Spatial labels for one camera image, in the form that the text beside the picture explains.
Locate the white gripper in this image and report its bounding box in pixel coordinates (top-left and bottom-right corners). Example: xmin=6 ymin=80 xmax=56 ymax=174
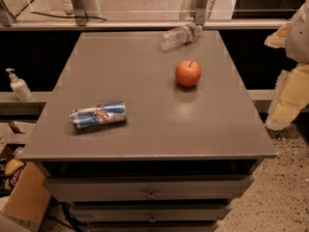
xmin=265 ymin=0 xmax=309 ymax=131

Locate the grey drawer cabinet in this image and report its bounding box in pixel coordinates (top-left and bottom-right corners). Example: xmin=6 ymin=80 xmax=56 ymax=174
xmin=22 ymin=31 xmax=275 ymax=232

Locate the clear plastic water bottle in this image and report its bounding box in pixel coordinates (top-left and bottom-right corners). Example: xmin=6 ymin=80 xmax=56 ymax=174
xmin=159 ymin=23 xmax=203 ymax=50

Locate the cardboard box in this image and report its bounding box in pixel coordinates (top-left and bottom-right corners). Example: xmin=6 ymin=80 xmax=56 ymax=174
xmin=0 ymin=122 xmax=51 ymax=232

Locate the white pump dispenser bottle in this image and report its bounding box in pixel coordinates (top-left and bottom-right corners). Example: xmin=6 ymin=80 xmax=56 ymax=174
xmin=6 ymin=68 xmax=33 ymax=102

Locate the chip bag in box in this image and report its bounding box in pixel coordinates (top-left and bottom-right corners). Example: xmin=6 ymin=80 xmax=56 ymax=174
xmin=0 ymin=159 xmax=25 ymax=197

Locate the red apple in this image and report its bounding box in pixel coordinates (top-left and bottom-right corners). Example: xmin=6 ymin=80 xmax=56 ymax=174
xmin=175 ymin=60 xmax=202 ymax=87

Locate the blue silver redbull can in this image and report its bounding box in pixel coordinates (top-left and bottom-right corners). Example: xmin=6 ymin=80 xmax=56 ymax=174
xmin=70 ymin=101 xmax=126 ymax=130

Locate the black cable behind glass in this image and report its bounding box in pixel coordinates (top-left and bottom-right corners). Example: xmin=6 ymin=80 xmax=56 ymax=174
xmin=13 ymin=0 xmax=108 ymax=21

